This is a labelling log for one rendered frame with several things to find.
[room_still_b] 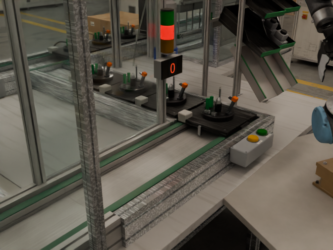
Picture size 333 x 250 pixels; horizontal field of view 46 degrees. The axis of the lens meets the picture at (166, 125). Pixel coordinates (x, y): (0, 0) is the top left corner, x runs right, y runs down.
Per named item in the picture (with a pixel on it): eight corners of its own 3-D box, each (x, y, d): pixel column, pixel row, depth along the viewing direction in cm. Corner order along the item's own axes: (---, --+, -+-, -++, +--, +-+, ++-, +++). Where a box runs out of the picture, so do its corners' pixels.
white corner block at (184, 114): (192, 120, 165) (193, 111, 164) (186, 124, 162) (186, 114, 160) (184, 117, 168) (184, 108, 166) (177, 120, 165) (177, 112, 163)
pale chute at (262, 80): (277, 95, 181) (284, 91, 177) (259, 102, 173) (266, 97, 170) (248, 44, 186) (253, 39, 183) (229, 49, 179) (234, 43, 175)
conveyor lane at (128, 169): (254, 136, 171) (256, 115, 167) (111, 237, 114) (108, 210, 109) (201, 119, 188) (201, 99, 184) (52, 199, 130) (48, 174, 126)
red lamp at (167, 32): (176, 37, 145) (177, 24, 143) (168, 40, 141) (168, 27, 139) (166, 35, 148) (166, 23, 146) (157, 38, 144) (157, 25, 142)
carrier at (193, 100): (207, 103, 182) (208, 77, 177) (174, 120, 166) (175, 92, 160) (167, 91, 196) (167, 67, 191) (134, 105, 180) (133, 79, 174)
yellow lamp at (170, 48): (176, 51, 147) (176, 38, 145) (168, 54, 143) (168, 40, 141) (166, 49, 150) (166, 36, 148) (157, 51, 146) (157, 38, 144)
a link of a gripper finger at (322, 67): (323, 86, 134) (333, 61, 134) (322, 81, 129) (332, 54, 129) (314, 84, 135) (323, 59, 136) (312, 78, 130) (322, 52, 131)
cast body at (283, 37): (284, 47, 180) (292, 34, 175) (279, 48, 177) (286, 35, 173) (272, 36, 184) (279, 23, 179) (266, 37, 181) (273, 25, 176)
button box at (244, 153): (272, 146, 155) (274, 132, 152) (245, 167, 141) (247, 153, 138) (256, 141, 159) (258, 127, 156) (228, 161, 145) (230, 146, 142)
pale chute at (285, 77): (291, 87, 191) (298, 83, 188) (275, 93, 184) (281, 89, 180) (262, 39, 196) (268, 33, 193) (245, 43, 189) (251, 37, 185)
